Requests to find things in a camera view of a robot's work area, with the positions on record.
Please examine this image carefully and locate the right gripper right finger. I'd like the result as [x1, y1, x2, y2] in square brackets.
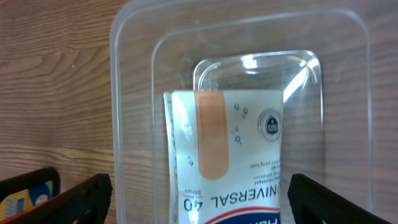
[287, 174, 391, 224]

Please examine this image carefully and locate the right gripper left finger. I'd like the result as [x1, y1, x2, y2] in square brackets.
[1, 173, 113, 224]

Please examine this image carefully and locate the blue yellow VapoDrops box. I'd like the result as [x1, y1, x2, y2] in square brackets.
[1, 180, 53, 221]

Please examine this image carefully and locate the white blue plaster box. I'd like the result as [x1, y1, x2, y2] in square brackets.
[164, 90, 284, 224]

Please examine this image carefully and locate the clear plastic container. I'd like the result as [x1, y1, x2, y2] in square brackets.
[109, 0, 374, 224]

